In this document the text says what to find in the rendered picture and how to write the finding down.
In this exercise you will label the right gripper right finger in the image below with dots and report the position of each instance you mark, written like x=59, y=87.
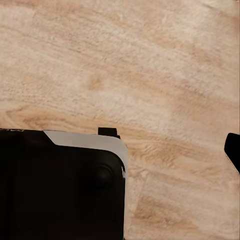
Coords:
x=232, y=149

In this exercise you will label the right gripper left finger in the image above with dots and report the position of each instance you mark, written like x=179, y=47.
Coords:
x=12, y=149

